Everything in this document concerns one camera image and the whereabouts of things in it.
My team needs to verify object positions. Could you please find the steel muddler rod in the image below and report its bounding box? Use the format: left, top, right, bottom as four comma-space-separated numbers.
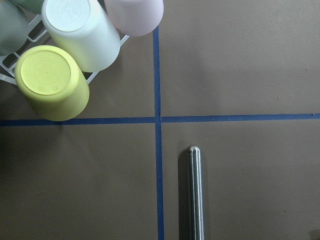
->
187, 145, 205, 240

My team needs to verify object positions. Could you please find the pink cup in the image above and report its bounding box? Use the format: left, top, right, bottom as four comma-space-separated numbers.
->
104, 0, 164, 37

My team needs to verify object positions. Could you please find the yellow cup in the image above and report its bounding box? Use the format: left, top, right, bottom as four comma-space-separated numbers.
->
14, 45, 90, 121

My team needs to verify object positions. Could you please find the white cup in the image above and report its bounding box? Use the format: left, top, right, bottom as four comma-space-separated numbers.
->
41, 0, 121, 73

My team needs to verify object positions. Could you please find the white cup rack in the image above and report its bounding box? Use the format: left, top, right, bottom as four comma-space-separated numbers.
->
0, 14, 131, 88

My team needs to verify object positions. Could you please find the green cup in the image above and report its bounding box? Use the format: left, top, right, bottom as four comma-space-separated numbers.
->
0, 0, 43, 56

